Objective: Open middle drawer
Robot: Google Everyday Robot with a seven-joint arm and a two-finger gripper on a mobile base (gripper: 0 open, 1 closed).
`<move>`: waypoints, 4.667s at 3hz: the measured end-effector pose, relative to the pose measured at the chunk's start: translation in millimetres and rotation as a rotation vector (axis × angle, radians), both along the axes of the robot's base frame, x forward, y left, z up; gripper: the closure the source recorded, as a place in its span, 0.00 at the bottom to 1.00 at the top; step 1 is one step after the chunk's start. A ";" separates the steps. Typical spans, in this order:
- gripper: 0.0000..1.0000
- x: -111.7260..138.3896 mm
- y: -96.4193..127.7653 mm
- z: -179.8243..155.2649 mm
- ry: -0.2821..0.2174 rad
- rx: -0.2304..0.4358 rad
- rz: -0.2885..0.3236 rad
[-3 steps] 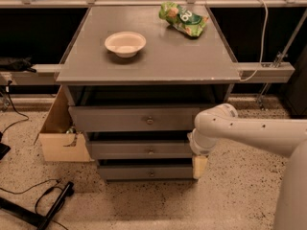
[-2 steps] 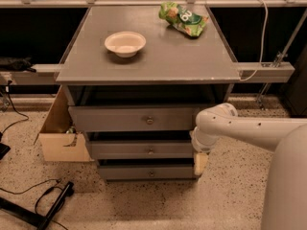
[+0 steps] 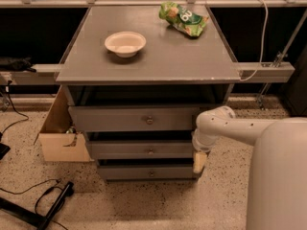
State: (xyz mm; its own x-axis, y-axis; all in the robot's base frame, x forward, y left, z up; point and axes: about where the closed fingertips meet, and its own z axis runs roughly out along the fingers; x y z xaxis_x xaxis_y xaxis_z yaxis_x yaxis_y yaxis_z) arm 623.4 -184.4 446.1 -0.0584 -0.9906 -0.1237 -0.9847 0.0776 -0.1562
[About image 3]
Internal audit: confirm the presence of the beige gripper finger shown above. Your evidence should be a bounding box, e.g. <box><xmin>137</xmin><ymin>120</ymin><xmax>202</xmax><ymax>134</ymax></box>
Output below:
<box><xmin>193</xmin><ymin>151</ymin><xmax>207</xmax><ymax>173</ymax></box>

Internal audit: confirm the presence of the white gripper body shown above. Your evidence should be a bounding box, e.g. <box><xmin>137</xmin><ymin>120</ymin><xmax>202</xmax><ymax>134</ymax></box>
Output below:
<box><xmin>192</xmin><ymin>128</ymin><xmax>218</xmax><ymax>152</ymax></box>

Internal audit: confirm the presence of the grey drawer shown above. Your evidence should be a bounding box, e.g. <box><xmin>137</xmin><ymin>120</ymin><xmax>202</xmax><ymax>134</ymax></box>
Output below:
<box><xmin>68</xmin><ymin>106</ymin><xmax>200</xmax><ymax>132</ymax></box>
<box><xmin>97</xmin><ymin>158</ymin><xmax>200</xmax><ymax>180</ymax></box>
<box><xmin>86</xmin><ymin>130</ymin><xmax>193</xmax><ymax>159</ymax></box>

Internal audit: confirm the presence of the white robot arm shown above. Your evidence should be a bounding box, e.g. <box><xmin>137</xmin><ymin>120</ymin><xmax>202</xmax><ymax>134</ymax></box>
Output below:
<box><xmin>192</xmin><ymin>106</ymin><xmax>307</xmax><ymax>230</ymax></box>

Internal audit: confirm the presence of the grey drawer cabinet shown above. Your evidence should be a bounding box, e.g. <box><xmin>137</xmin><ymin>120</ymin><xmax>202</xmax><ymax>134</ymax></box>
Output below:
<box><xmin>55</xmin><ymin>5</ymin><xmax>242</xmax><ymax>182</ymax></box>

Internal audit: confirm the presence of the grey bottom drawer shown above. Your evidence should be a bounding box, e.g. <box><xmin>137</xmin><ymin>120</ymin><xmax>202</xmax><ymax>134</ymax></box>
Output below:
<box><xmin>97</xmin><ymin>158</ymin><xmax>200</xmax><ymax>180</ymax></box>

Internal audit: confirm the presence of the grey top drawer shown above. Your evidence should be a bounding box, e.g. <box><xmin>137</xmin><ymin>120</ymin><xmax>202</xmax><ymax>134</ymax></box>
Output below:
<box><xmin>68</xmin><ymin>106</ymin><xmax>200</xmax><ymax>132</ymax></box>

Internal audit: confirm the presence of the green snack bag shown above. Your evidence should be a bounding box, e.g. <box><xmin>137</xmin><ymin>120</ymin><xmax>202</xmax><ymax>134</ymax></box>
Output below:
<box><xmin>159</xmin><ymin>2</ymin><xmax>208</xmax><ymax>37</ymax></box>

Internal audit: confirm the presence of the white paper bowl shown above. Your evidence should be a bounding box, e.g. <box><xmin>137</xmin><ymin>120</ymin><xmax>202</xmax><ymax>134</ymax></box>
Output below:
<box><xmin>105</xmin><ymin>32</ymin><xmax>147</xmax><ymax>58</ymax></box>

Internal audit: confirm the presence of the cardboard box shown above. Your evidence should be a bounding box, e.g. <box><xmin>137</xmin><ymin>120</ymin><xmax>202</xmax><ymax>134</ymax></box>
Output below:
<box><xmin>38</xmin><ymin>87</ymin><xmax>91</xmax><ymax>162</ymax></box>

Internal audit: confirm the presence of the black metal stand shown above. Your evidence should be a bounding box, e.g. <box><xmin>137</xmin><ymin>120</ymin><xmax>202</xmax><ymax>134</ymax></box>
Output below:
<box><xmin>0</xmin><ymin>181</ymin><xmax>75</xmax><ymax>230</ymax></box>

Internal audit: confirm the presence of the black cloth bundle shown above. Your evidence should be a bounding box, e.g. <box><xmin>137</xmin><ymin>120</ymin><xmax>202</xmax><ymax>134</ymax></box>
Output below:
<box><xmin>0</xmin><ymin>57</ymin><xmax>36</xmax><ymax>73</ymax></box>

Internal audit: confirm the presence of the metal rail beam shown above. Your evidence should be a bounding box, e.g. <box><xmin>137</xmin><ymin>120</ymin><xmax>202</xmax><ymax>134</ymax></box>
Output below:
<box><xmin>0</xmin><ymin>62</ymin><xmax>295</xmax><ymax>85</ymax></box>

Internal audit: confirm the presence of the grey hanging cable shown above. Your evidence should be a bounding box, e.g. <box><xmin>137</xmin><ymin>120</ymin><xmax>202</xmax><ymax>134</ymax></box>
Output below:
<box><xmin>239</xmin><ymin>0</ymin><xmax>270</xmax><ymax>82</ymax></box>

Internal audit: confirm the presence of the black floor cable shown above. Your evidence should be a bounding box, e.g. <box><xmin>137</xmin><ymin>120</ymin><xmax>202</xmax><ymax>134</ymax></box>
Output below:
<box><xmin>0</xmin><ymin>80</ymin><xmax>31</xmax><ymax>136</ymax></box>

